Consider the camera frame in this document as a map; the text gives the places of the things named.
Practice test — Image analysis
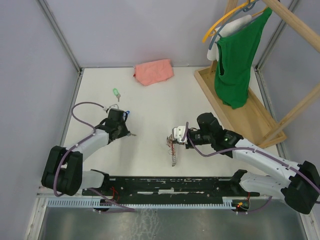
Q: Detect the white cable duct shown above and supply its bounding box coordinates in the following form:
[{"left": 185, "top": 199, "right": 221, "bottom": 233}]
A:
[{"left": 47, "top": 197, "right": 236, "bottom": 210}]

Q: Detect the aluminium corner frame post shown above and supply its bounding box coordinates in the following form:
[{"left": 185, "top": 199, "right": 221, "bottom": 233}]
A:
[{"left": 36, "top": 0, "right": 85, "bottom": 73}]

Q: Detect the yellow hanger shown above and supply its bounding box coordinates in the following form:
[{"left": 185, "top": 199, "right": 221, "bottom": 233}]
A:
[{"left": 202, "top": 0, "right": 257, "bottom": 43}]

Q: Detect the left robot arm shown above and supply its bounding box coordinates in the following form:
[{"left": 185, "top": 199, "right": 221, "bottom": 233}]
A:
[{"left": 41, "top": 108, "right": 131, "bottom": 196}]

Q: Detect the purple cable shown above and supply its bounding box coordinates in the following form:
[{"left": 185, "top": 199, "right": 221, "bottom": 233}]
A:
[
  {"left": 183, "top": 121, "right": 320, "bottom": 213},
  {"left": 53, "top": 101, "right": 137, "bottom": 213}
]

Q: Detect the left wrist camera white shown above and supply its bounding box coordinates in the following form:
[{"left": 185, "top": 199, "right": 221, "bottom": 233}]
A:
[{"left": 103, "top": 104, "right": 119, "bottom": 112}]

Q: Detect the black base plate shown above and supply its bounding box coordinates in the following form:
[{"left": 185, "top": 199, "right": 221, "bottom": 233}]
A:
[{"left": 96, "top": 175, "right": 260, "bottom": 204}]

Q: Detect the white garment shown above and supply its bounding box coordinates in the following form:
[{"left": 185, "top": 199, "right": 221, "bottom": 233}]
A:
[{"left": 207, "top": 14, "right": 252, "bottom": 61}]

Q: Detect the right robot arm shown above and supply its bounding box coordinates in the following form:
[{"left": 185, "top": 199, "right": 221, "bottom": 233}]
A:
[{"left": 172, "top": 112, "right": 320, "bottom": 215}]

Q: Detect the folded pink cloth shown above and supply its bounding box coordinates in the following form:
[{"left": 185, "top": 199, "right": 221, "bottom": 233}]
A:
[{"left": 133, "top": 58, "right": 174, "bottom": 86}]

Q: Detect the green shirt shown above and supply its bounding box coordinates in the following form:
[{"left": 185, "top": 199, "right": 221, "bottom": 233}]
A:
[{"left": 214, "top": 7, "right": 273, "bottom": 109}]

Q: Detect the blue grey hanger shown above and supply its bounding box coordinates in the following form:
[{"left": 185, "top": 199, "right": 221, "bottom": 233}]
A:
[{"left": 209, "top": 6, "right": 272, "bottom": 45}]

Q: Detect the right aluminium frame post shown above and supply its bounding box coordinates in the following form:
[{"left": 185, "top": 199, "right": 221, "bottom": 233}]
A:
[{"left": 253, "top": 10, "right": 287, "bottom": 72}]

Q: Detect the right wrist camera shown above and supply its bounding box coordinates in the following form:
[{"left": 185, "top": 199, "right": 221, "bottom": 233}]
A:
[{"left": 172, "top": 126, "right": 188, "bottom": 145}]

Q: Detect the key with green tag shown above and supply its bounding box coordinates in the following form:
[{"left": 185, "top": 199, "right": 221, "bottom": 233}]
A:
[{"left": 112, "top": 88, "right": 121, "bottom": 102}]

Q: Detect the wooden clothes rack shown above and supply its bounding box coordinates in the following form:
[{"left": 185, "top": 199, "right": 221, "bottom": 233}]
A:
[{"left": 194, "top": 0, "right": 320, "bottom": 148}]

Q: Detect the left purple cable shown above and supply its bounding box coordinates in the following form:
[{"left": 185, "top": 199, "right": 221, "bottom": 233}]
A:
[{"left": 53, "top": 101, "right": 137, "bottom": 213}]

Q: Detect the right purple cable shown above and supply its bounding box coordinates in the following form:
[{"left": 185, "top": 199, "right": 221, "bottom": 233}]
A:
[{"left": 183, "top": 121, "right": 320, "bottom": 213}]

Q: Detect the metal key organizer red handle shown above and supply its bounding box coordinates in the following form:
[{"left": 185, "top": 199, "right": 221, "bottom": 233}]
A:
[{"left": 166, "top": 134, "right": 177, "bottom": 167}]

